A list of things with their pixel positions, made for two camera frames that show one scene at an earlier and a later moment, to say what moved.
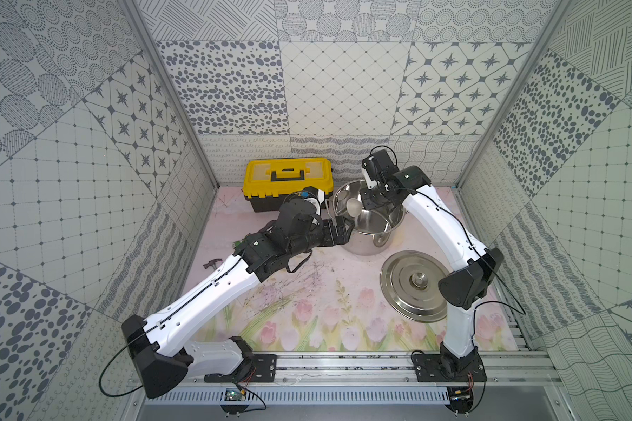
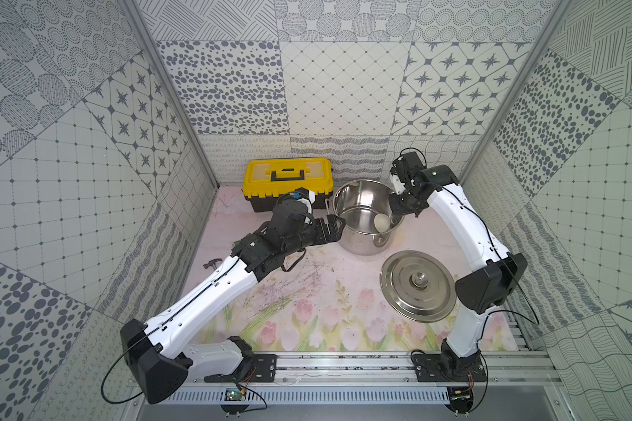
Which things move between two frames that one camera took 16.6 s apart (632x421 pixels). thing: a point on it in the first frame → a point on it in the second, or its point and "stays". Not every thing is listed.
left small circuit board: [233, 394] stays
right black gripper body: [375, 197] → [404, 203]
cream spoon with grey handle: [354, 206] → [382, 222]
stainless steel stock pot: [373, 228] stays
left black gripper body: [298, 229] stays
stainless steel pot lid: [410, 285] stays
